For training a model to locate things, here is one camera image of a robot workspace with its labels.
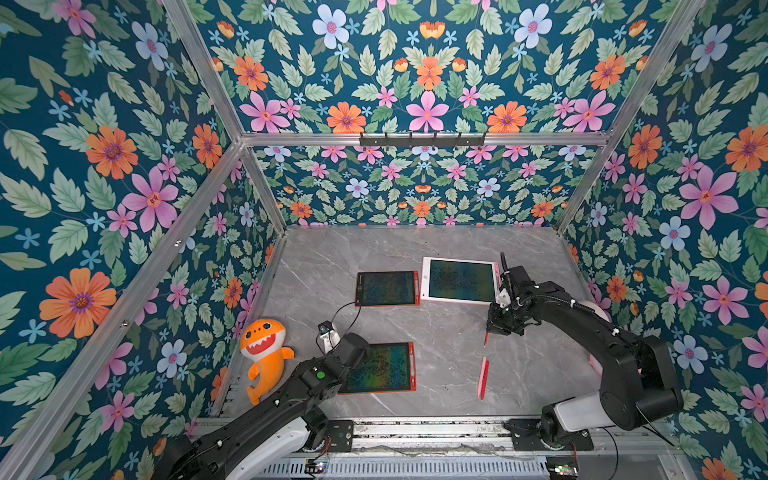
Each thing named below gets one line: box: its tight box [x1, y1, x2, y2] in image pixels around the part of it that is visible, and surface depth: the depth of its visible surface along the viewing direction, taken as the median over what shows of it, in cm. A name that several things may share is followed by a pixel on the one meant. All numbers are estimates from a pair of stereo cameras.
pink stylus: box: [477, 356, 491, 401], surface depth 84 cm
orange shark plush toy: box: [240, 319, 295, 406], surface depth 83 cm
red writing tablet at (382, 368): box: [338, 341, 417, 395], surface depth 86 cm
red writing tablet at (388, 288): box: [355, 270, 421, 307], surface depth 103 cm
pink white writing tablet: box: [420, 257, 501, 305], surface depth 106 cm
